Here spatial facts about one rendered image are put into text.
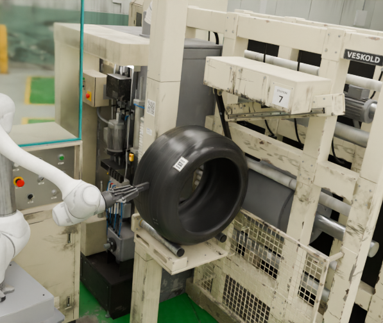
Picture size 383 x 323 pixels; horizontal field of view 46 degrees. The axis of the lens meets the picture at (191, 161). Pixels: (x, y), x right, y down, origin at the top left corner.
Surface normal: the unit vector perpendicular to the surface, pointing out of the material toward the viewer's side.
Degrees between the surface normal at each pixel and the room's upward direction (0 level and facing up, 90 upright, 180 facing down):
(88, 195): 57
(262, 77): 90
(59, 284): 90
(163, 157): 50
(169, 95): 90
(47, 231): 90
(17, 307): 5
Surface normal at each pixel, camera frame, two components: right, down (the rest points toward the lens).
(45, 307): 0.73, 0.31
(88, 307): 0.11, -0.93
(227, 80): -0.79, 0.14
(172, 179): -0.06, -0.01
